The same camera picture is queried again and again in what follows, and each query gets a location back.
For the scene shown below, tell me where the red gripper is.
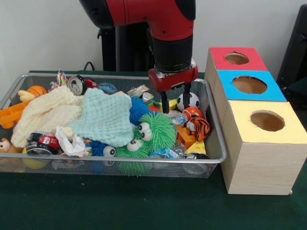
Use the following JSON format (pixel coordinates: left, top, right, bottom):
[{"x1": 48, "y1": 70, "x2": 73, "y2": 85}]
[{"x1": 148, "y1": 64, "x2": 199, "y2": 114}]

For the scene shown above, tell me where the mint green muslin cloth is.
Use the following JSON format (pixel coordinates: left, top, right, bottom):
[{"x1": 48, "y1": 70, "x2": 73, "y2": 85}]
[{"x1": 69, "y1": 88, "x2": 136, "y2": 147}]

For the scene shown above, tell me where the shallow clear mesh bin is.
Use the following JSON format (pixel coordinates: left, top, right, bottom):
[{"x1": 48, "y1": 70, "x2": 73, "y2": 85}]
[{"x1": 0, "y1": 73, "x2": 227, "y2": 179}]

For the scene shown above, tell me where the wooden box with three holes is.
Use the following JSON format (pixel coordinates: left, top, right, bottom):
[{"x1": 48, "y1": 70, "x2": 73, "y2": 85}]
[{"x1": 205, "y1": 46, "x2": 307, "y2": 196}]

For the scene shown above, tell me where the small soccer ball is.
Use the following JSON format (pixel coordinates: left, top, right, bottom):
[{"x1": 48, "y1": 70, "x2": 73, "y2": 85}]
[{"x1": 177, "y1": 92, "x2": 200, "y2": 112}]

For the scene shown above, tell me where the small red ball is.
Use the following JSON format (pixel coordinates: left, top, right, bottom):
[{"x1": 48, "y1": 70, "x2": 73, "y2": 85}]
[{"x1": 182, "y1": 106, "x2": 202, "y2": 120}]

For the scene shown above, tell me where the large green spiky ball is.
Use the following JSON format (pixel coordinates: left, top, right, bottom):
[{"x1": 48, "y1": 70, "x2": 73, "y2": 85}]
[{"x1": 137, "y1": 111, "x2": 177, "y2": 153}]

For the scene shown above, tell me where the orange tiger plush toy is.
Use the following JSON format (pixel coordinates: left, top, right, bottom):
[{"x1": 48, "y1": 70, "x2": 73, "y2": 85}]
[{"x1": 185, "y1": 116, "x2": 211, "y2": 141}]

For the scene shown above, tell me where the blue spiky rubber ball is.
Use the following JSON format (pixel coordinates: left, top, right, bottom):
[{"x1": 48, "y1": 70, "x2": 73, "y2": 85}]
[{"x1": 129, "y1": 97, "x2": 150, "y2": 125}]

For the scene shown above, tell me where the orange toy block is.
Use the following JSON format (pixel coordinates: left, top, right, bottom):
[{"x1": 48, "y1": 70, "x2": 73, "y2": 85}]
[{"x1": 174, "y1": 124, "x2": 196, "y2": 149}]

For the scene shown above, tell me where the yellow cheese wedge toy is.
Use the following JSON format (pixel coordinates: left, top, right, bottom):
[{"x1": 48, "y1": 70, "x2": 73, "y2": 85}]
[{"x1": 185, "y1": 140, "x2": 207, "y2": 155}]

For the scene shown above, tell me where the small green spiky ball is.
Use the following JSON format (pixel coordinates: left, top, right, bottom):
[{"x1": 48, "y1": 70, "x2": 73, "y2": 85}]
[{"x1": 115, "y1": 139, "x2": 150, "y2": 175}]

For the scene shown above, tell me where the blue spiky ball with eye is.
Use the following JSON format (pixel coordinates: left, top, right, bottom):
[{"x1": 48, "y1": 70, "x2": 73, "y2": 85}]
[{"x1": 86, "y1": 139, "x2": 118, "y2": 158}]

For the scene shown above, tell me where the cream muslin cloth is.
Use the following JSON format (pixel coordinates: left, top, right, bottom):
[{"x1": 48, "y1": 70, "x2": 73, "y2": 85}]
[{"x1": 11, "y1": 86, "x2": 84, "y2": 148}]

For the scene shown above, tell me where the red and black soda can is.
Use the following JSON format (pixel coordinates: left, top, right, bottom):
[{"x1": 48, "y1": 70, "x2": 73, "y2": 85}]
[{"x1": 25, "y1": 131, "x2": 60, "y2": 156}]

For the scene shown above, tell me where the small orange basketball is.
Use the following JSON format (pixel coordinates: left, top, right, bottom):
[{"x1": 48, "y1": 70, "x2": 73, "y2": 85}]
[{"x1": 27, "y1": 85, "x2": 47, "y2": 98}]

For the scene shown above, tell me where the orange plastic toy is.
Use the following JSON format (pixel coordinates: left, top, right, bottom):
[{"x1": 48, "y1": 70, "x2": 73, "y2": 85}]
[{"x1": 0, "y1": 101, "x2": 30, "y2": 129}]

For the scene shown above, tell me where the small brown plush doll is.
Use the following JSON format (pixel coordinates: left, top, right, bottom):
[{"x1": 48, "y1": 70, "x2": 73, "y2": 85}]
[{"x1": 0, "y1": 138, "x2": 12, "y2": 154}]

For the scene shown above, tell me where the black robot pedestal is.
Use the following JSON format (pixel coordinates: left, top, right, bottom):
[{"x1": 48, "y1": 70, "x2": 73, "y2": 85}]
[{"x1": 97, "y1": 26, "x2": 156, "y2": 73}]

